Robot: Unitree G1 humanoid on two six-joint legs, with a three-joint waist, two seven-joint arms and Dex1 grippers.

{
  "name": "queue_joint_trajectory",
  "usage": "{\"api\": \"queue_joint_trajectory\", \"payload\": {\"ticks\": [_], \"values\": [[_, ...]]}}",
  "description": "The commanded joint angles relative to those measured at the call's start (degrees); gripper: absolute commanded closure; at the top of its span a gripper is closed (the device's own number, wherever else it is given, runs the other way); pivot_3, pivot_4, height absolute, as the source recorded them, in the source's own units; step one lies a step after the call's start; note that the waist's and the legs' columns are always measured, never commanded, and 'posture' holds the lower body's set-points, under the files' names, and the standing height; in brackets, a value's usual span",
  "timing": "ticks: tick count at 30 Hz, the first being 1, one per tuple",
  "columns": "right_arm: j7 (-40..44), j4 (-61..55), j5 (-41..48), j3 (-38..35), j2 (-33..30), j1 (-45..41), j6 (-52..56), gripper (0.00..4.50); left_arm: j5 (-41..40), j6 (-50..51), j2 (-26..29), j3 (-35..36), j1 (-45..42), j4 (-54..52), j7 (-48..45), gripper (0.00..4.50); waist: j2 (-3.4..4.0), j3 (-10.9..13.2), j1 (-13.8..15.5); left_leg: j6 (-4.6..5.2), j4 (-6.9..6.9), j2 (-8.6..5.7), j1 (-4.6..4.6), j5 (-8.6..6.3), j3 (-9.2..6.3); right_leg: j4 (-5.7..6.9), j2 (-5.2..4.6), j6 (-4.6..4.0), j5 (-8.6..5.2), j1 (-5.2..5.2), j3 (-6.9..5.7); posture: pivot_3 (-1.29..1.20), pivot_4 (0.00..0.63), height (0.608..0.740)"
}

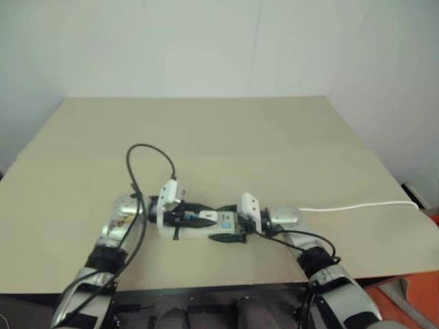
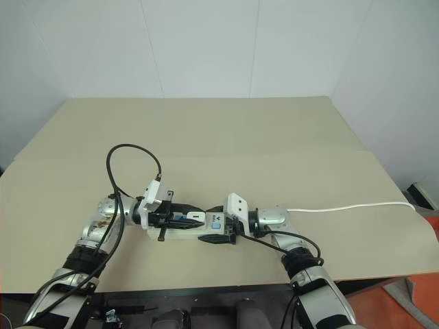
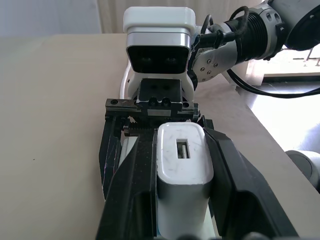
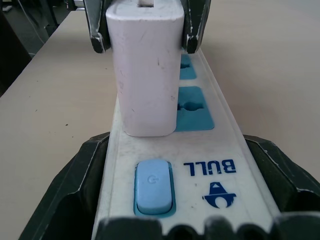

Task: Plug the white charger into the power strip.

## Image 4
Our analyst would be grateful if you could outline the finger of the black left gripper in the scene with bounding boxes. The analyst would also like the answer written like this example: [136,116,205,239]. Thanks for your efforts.
[83,0,114,54]
[180,0,212,55]

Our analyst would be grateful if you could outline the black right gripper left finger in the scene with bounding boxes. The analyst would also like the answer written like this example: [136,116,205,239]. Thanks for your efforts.
[28,131,111,240]

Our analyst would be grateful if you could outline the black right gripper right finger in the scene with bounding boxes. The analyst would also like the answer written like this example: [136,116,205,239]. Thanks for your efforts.
[242,134,320,240]

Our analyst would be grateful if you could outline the white charger block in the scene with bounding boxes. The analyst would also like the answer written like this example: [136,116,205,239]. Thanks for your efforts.
[105,0,186,138]

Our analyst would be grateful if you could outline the white power strip blue sockets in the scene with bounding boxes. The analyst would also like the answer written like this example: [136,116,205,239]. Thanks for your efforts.
[95,47,281,233]

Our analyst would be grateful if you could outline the dark furniture frame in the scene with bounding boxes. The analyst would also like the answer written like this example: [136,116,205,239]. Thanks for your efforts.
[0,0,74,94]

